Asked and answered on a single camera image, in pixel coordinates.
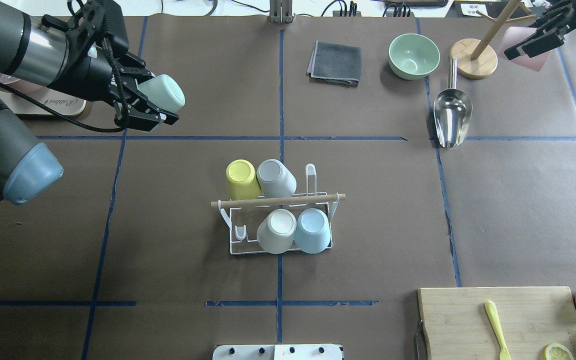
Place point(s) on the steel scoop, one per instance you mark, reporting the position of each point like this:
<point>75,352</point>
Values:
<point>452,111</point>

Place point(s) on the grey cup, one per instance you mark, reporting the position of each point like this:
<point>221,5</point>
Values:
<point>275,180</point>

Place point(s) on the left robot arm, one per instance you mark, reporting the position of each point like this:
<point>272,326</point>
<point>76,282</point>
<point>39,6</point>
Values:
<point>39,51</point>

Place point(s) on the lemon slice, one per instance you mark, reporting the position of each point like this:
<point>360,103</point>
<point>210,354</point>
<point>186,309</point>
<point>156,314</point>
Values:
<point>557,351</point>

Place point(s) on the wooden mug tree stand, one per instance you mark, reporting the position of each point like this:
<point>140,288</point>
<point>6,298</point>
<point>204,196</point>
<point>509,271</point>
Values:
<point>474,58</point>

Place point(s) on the green cup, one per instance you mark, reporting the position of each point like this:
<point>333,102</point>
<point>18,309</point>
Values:
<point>164,92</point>

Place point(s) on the light blue cup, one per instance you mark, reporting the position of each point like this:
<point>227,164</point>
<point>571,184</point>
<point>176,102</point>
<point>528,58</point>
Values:
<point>312,233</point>

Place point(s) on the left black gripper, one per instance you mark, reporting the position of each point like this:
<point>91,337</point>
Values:
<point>89,74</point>

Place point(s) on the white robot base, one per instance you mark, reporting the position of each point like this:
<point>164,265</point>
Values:
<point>316,351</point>

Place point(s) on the white wire cup rack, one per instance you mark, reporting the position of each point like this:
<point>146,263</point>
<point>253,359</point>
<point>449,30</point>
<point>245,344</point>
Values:
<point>267,215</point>

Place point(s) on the yellow plastic knife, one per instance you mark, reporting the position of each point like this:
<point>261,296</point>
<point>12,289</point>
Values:
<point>495,322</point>

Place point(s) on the yellow cup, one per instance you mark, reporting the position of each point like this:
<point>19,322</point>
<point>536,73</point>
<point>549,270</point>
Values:
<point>241,180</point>

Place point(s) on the green bowl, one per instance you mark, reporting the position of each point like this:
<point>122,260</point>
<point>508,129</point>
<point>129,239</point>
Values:
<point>413,56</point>

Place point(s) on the aluminium frame post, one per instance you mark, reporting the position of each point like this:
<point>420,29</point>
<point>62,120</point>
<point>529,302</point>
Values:
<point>281,11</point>

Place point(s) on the wooden cutting board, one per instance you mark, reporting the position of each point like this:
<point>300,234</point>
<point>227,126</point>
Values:
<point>461,323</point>

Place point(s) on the beige tray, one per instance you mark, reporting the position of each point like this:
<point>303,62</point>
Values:
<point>66,105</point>

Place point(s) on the cream white cup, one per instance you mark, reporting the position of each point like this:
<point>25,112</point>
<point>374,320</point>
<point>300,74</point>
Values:
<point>275,234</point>

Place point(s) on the grey folded cloth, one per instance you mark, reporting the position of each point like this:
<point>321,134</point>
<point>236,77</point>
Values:
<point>335,63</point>

